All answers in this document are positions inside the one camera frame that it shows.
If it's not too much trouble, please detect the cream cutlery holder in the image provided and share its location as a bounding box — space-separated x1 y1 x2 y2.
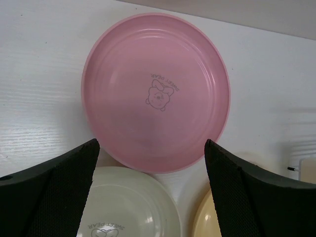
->
287 158 316 184

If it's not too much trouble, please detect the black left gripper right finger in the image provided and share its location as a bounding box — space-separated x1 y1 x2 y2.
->
204 139 316 237

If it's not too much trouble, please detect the pink plastic plate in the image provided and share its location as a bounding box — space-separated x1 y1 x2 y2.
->
81 13 231 173

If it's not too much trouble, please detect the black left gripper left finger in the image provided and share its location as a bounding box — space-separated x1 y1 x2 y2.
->
0 139 100 237

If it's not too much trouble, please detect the cream plastic plate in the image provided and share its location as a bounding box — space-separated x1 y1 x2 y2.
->
77 166 181 237

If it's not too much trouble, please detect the yellow plastic plate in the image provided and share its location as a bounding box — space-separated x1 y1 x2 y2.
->
192 190 221 237

